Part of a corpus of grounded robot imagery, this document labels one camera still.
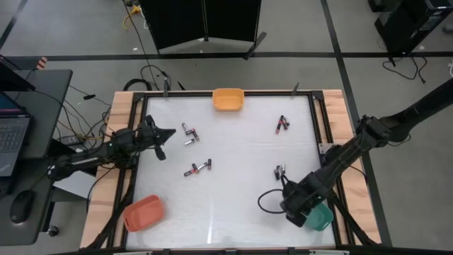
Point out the grey laptop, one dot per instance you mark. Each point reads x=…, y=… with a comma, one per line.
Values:
x=10, y=138

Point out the black desk caster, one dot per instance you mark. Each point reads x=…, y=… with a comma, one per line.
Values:
x=53, y=231

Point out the black monitor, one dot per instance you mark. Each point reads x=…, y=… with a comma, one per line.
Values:
x=10, y=78

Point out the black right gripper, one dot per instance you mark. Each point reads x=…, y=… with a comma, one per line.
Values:
x=301, y=198

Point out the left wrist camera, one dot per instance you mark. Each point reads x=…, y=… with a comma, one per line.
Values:
x=149, y=119

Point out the red white striped block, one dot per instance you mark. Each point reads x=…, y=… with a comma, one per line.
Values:
x=41, y=63

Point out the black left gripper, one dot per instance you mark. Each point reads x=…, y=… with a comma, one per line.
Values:
x=150, y=136

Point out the white glossy work sheet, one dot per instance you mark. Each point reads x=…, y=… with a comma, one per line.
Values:
x=230, y=195

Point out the white flat box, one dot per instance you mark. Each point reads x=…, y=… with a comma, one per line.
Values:
x=76, y=186

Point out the green plastic bin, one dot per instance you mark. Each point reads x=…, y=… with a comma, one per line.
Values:
x=320, y=217

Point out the yellow plastic bin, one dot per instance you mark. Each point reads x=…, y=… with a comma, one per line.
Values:
x=228, y=101

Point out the black flat box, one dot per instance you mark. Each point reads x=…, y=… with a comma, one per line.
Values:
x=62, y=148

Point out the black computer mouse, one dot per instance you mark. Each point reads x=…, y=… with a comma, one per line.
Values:
x=22, y=205

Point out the black folding divider screen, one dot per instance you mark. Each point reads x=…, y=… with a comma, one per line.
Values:
x=177, y=21

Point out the silver mounting bracket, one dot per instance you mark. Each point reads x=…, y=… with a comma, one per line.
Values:
x=323, y=148

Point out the black table edge clamp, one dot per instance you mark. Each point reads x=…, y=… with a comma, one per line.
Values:
x=165, y=88
x=295, y=89

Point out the black desk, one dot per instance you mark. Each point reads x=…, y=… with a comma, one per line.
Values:
x=49, y=106

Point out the black equipment cart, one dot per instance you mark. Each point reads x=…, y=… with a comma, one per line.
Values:
x=407, y=25

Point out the black power strip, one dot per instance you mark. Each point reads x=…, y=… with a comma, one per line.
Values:
x=70, y=140

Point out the orange plastic bin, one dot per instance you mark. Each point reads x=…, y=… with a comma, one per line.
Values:
x=141, y=214

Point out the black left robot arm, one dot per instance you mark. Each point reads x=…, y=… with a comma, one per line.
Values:
x=88, y=159

